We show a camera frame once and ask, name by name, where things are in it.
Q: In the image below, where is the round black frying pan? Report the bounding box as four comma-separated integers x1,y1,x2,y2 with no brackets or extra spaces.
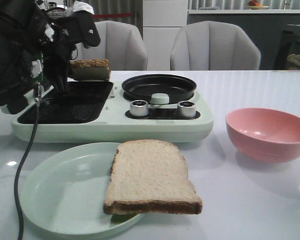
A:
121,73,197,104

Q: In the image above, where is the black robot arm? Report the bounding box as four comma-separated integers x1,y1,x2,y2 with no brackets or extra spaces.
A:
0,0,101,107

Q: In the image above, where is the breakfast maker hinged lid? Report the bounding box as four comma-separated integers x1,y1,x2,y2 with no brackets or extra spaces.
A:
0,82,45,115

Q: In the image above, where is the grey kitchen counter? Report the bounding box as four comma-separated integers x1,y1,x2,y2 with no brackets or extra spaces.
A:
188,9,300,70

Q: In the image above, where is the mint green breakfast maker base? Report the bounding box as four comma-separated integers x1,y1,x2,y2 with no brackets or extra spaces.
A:
11,81,214,143

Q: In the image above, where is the right grey upholstered chair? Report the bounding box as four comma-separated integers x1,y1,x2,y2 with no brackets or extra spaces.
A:
170,20,261,71

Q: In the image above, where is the red barrier belt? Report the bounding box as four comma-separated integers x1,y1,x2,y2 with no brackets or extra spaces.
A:
92,12,135,19

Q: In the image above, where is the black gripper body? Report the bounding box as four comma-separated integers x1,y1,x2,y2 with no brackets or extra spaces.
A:
32,9,101,75

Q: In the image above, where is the pink bowl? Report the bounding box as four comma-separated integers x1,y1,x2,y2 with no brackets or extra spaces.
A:
225,108,300,163

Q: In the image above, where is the silver control knob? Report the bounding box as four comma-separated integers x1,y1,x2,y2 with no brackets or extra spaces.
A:
129,100,149,117
177,101,197,118

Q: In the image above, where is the left silver control knob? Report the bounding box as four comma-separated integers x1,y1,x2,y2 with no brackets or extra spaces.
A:
129,100,149,117

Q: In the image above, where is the bread slice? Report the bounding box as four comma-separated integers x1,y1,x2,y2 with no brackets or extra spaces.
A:
103,139,203,215
68,59,111,81

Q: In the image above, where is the fruit plate on counter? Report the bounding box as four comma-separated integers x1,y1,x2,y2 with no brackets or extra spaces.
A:
247,0,269,10

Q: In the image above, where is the left grey upholstered chair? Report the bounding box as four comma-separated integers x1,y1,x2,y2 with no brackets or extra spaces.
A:
72,20,148,71

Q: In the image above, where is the mint green round plate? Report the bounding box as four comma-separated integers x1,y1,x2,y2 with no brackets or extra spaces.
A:
20,142,143,240

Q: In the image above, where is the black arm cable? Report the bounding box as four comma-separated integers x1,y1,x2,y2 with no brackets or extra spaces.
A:
13,84,45,240

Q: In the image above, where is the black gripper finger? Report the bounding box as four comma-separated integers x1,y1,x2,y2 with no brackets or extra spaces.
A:
49,63,69,95

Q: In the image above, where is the right silver control knob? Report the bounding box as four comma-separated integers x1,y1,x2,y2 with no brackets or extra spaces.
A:
177,101,197,118

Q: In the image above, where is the grey upholstered chair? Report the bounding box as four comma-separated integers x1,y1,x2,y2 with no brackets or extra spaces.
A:
170,20,261,71
72,20,148,71

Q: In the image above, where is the white cabinet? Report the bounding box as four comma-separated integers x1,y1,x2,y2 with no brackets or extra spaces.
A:
142,0,188,71

